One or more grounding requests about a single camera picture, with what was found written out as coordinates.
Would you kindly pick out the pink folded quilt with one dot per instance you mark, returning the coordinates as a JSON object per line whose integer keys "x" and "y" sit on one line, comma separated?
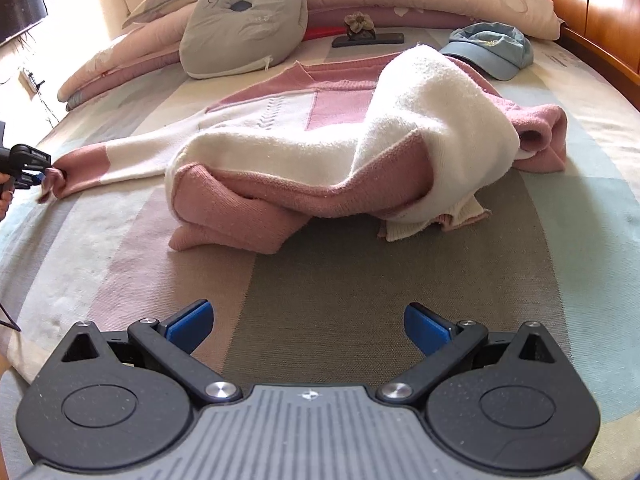
{"x": 130, "y": 55}

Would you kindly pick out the blue cap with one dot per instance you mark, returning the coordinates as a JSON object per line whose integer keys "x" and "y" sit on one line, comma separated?
{"x": 492, "y": 50}

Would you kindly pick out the black television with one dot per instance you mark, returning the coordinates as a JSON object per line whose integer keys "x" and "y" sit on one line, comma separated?
{"x": 20, "y": 5}

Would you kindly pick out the grey cat-face cushion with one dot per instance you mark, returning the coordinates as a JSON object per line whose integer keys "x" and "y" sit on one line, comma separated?
{"x": 240, "y": 30}

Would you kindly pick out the pink and white sweater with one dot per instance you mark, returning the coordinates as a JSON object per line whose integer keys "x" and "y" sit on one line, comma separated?
{"x": 310, "y": 160}

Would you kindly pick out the person's left hand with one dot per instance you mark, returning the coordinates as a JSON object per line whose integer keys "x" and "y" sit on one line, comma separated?
{"x": 4, "y": 207}

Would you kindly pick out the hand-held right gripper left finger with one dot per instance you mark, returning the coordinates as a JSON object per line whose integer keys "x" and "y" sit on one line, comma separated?
{"x": 190, "y": 325}

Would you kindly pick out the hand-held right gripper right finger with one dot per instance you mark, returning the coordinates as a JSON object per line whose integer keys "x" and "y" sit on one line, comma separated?
{"x": 425, "y": 330}

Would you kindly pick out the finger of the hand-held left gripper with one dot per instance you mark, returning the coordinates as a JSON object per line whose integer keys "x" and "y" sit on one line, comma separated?
{"x": 37, "y": 177}

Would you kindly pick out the wooden headboard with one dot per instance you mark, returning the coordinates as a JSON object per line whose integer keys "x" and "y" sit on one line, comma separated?
{"x": 600, "y": 10}

